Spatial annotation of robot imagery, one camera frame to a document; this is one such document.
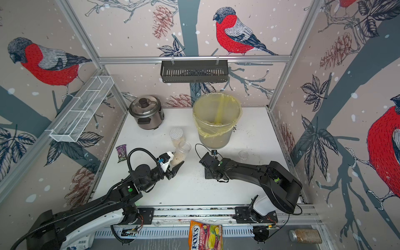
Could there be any mesh bin with yellow bag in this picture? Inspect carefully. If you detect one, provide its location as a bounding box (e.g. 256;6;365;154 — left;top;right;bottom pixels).
193;92;243;149

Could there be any jar lying at base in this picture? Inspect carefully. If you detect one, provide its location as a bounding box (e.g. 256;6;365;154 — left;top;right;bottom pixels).
289;229;322;244

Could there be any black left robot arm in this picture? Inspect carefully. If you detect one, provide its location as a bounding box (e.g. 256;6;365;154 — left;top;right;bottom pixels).
11;148;183;250

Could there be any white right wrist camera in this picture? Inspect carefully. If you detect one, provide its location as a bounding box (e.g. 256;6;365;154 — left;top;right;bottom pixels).
211;150;218;158

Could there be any silver rice cooker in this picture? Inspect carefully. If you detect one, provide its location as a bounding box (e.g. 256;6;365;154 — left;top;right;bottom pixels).
128;95;165;130

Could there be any purple M&M's candy packet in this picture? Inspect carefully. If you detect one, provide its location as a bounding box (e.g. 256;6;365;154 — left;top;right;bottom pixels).
116;144;127;162

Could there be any black hanging wire basket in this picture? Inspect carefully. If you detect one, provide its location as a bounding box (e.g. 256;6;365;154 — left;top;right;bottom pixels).
160;60;229;83

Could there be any clear jar with sealed top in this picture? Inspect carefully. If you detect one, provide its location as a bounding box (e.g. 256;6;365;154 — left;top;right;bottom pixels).
169;127;185;148

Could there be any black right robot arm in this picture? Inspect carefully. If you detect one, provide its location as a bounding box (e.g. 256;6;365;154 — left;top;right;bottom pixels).
199;153;302;215

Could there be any white wire mesh shelf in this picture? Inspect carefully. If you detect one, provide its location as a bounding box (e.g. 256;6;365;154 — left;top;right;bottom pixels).
50;76;115;142

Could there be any small clear jar with rice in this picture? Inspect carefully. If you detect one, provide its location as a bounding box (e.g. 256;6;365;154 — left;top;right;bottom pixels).
170;141;192;167

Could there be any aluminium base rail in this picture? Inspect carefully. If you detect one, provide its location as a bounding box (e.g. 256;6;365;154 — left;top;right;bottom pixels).
114;205;322;239

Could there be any Fox's fruits candy bag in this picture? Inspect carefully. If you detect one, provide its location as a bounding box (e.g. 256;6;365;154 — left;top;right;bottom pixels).
188;220;223;250

